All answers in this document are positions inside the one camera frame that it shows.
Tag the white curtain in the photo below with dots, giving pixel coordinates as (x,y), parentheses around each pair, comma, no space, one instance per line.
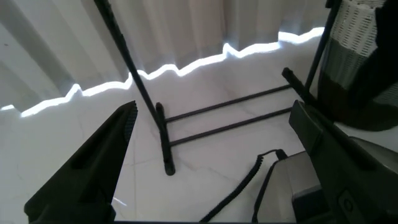
(186,31)

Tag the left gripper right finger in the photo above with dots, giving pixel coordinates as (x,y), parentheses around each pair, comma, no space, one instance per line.
(351,174)

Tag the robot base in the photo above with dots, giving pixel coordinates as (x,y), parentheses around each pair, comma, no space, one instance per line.
(286,186)

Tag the black clothes rack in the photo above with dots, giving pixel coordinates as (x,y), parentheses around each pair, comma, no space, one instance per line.
(164,137)

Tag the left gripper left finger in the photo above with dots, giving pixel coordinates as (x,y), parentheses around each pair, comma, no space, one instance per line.
(87,174)

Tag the white laundry basket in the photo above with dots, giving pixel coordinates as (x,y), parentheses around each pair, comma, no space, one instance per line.
(351,31)

